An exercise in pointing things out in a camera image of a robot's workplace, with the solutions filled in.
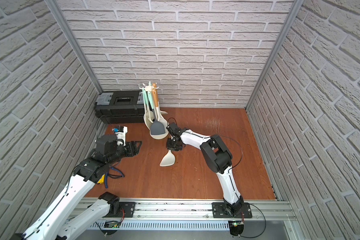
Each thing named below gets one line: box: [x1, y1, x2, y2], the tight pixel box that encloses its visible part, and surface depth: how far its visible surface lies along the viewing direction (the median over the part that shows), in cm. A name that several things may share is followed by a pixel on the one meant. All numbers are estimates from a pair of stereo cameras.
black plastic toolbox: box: [94, 90, 145, 124], surface depth 102 cm
